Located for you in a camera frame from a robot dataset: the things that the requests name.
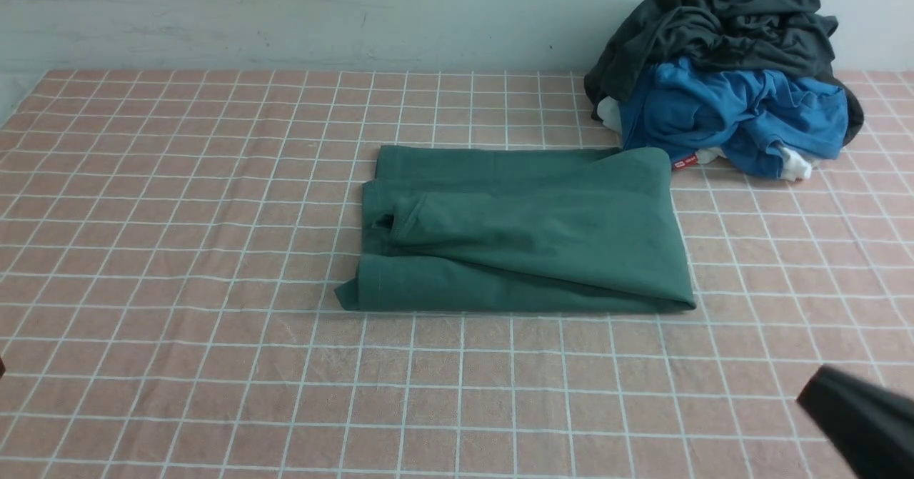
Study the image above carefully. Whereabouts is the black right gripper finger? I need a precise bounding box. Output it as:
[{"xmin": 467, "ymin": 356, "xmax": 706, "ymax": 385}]
[{"xmin": 796, "ymin": 365, "xmax": 913, "ymax": 478}]

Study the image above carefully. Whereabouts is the green long-sleeved shirt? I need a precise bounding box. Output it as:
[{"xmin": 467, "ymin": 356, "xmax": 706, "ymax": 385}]
[{"xmin": 336, "ymin": 145, "xmax": 696, "ymax": 314}]

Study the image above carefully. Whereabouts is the blue crumpled garment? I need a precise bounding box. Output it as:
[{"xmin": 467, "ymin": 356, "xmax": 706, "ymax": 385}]
[{"xmin": 618, "ymin": 57, "xmax": 852, "ymax": 181}]

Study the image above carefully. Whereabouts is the dark grey crumpled garment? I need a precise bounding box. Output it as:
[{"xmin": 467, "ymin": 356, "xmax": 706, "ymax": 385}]
[{"xmin": 583, "ymin": 0, "xmax": 841, "ymax": 107}]

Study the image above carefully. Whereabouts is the pink checkered table cloth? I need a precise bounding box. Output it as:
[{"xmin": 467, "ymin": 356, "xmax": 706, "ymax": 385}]
[{"xmin": 1, "ymin": 70, "xmax": 913, "ymax": 478}]

